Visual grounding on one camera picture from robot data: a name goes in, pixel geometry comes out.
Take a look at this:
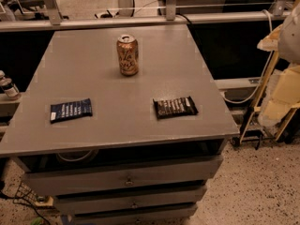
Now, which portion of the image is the orange soda can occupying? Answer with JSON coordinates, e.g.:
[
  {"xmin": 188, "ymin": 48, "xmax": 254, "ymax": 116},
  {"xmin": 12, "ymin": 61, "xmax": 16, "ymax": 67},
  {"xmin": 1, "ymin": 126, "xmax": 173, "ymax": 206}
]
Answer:
[{"xmin": 116, "ymin": 34, "xmax": 139, "ymax": 76}]

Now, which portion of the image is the blue rxbar wrapper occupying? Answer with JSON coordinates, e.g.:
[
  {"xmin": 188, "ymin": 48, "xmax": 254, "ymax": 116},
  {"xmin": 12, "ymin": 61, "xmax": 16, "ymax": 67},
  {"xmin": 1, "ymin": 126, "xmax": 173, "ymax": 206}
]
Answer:
[{"xmin": 50, "ymin": 98, "xmax": 93, "ymax": 124}]

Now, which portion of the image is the metal railing frame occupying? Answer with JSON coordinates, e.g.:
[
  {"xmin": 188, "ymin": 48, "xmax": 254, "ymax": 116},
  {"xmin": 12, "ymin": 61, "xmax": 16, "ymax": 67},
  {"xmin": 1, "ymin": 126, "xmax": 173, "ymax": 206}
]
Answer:
[{"xmin": 1, "ymin": 0, "xmax": 299, "ymax": 31}]

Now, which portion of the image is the white cable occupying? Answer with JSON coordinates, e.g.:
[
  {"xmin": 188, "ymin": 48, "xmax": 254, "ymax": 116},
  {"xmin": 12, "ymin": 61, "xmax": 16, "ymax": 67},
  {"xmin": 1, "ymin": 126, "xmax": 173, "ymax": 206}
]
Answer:
[{"xmin": 223, "ymin": 8, "xmax": 275, "ymax": 105}]

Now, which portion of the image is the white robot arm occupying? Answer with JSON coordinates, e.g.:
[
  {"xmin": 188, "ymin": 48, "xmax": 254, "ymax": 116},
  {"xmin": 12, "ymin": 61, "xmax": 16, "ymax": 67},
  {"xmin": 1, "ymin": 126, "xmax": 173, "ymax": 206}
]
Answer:
[{"xmin": 278, "ymin": 4, "xmax": 300, "ymax": 64}]

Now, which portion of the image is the grey drawer cabinet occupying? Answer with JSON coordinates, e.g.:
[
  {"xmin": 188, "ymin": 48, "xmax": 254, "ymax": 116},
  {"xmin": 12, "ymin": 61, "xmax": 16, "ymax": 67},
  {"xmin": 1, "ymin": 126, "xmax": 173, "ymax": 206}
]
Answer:
[{"xmin": 0, "ymin": 25, "xmax": 238, "ymax": 225}]

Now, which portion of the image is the small dark bottle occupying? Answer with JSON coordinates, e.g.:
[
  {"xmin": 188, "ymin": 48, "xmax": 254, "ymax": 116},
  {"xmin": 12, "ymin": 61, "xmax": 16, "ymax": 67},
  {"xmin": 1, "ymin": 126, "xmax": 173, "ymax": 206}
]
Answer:
[{"xmin": 0, "ymin": 70, "xmax": 21, "ymax": 100}]

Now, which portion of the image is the black rxbar wrapper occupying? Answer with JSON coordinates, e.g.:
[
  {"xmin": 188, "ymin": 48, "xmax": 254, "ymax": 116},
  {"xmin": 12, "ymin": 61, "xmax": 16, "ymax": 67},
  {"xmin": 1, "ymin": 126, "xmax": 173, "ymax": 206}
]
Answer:
[{"xmin": 153, "ymin": 97, "xmax": 199, "ymax": 119}]

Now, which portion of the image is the black floor cable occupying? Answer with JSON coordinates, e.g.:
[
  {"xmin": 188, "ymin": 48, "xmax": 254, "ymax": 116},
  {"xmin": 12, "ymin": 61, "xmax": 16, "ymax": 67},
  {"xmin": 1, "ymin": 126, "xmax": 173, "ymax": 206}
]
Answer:
[{"xmin": 0, "ymin": 181, "xmax": 53, "ymax": 225}]

